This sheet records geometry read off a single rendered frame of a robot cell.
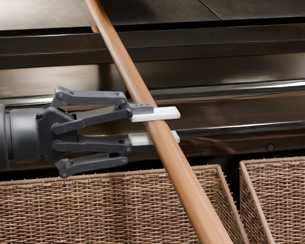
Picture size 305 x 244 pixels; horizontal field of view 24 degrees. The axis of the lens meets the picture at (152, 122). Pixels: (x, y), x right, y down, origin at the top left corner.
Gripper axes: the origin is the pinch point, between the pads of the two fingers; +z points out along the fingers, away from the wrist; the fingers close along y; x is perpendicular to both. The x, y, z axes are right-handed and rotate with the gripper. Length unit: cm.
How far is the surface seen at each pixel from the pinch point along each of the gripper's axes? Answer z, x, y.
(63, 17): -7, -73, 2
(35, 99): -16.1, -20.9, 2.4
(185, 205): -1.3, 23.8, -0.3
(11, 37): -19, -58, 2
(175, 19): 18, -66, 1
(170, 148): -0.2, 10.9, -1.4
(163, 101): 5.6, -20.0, 4.1
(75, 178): -7, -54, 35
